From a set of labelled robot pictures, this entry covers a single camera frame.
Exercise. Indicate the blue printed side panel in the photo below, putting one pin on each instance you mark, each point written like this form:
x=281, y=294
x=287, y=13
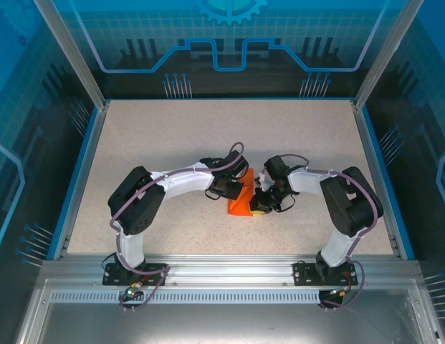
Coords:
x=423, y=143
x=21, y=143

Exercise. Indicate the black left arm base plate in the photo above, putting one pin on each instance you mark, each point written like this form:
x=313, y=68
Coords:
x=154, y=276

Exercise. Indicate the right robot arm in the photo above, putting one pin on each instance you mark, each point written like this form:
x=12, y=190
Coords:
x=304, y=182

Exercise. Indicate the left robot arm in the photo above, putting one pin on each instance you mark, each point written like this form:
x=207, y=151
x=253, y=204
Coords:
x=186, y=182

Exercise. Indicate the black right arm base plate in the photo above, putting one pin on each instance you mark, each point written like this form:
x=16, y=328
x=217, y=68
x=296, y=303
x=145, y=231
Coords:
x=304, y=274

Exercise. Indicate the aluminium frame beam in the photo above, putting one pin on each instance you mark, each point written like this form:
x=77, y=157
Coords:
x=225, y=267

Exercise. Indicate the aluminium side rail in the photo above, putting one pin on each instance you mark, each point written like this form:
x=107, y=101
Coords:
x=84, y=179
x=376, y=179

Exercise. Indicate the orange paper sheet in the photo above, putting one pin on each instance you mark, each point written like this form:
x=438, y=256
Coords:
x=240, y=208

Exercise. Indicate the brushed metal sheet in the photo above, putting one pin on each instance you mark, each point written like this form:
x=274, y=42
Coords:
x=222, y=322

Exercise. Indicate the blue printed gear panel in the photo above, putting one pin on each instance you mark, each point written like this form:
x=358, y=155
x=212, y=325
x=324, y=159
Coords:
x=136, y=36

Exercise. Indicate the slanted aluminium frame post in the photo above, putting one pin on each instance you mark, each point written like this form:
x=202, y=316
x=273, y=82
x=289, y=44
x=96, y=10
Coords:
x=382, y=61
x=77, y=61

